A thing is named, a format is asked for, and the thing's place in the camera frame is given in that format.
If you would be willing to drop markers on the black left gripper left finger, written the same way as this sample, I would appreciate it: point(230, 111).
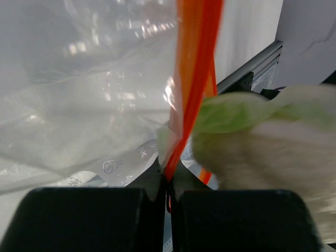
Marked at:
point(86, 219)

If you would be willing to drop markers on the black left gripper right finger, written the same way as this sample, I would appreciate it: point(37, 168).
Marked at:
point(243, 220)

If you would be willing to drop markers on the white green cauliflower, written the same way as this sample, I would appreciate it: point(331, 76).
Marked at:
point(249, 143)

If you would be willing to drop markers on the clear zip bag orange zipper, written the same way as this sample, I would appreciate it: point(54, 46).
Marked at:
point(85, 81)

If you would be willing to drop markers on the aluminium mounting rail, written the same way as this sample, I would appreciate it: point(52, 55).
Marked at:
point(255, 75)

